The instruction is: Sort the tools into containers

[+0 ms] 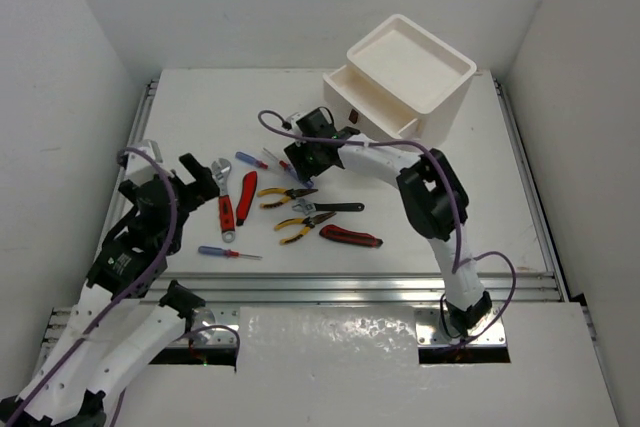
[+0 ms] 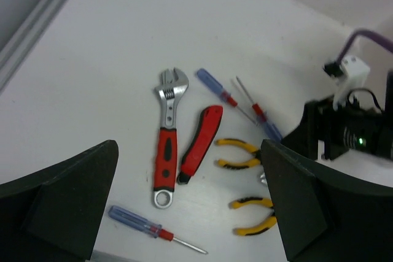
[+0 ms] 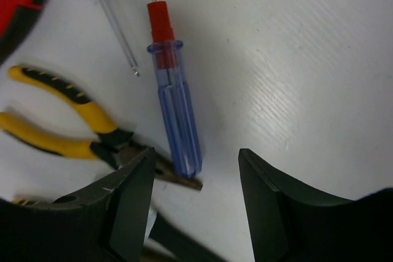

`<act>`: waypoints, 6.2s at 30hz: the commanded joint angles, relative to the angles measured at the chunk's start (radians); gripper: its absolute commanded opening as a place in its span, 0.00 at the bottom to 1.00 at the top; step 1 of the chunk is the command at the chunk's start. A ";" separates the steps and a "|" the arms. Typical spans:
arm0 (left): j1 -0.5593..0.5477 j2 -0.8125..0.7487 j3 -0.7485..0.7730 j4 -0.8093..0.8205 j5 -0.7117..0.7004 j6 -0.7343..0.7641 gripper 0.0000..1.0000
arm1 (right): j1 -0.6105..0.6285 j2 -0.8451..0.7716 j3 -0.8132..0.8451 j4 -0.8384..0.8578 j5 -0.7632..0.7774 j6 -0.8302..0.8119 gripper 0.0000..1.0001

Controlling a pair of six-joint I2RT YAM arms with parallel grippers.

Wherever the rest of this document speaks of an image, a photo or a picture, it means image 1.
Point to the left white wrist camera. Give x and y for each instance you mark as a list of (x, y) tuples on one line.
[(135, 161)]

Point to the red black utility knife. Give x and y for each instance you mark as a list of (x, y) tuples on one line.
[(338, 234)]

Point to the yellow pliers upper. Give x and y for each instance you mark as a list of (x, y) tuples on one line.
[(286, 195)]

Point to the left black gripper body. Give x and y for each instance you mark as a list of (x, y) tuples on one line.
[(185, 187)]

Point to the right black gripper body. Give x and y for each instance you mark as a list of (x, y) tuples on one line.
[(305, 157)]

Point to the black adjustable wrench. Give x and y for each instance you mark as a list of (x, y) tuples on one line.
[(307, 208)]

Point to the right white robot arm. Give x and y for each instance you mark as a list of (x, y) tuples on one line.
[(432, 196)]

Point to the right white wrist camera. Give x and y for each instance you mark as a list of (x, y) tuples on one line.
[(291, 122)]

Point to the red utility knife left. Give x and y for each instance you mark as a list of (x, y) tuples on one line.
[(248, 191)]

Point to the white top drawer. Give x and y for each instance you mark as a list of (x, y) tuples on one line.
[(366, 107)]

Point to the blue screwdriver front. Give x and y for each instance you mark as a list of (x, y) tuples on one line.
[(225, 253)]

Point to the red adjustable wrench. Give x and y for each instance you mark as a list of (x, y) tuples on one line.
[(221, 169)]

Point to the yellow pliers lower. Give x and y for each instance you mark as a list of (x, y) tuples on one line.
[(306, 224)]

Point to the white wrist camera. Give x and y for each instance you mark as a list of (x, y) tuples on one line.
[(291, 122), (135, 161)]

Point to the white drawer cabinet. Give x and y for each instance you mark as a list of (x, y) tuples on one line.
[(427, 75)]

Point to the blue screwdriver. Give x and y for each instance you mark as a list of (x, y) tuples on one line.
[(287, 168), (250, 160), (225, 253)]

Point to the yellow pliers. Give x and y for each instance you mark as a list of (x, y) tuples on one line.
[(306, 224), (286, 195)]

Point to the aluminium table frame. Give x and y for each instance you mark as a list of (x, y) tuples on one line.
[(212, 113)]

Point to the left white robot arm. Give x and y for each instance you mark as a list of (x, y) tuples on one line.
[(73, 384)]

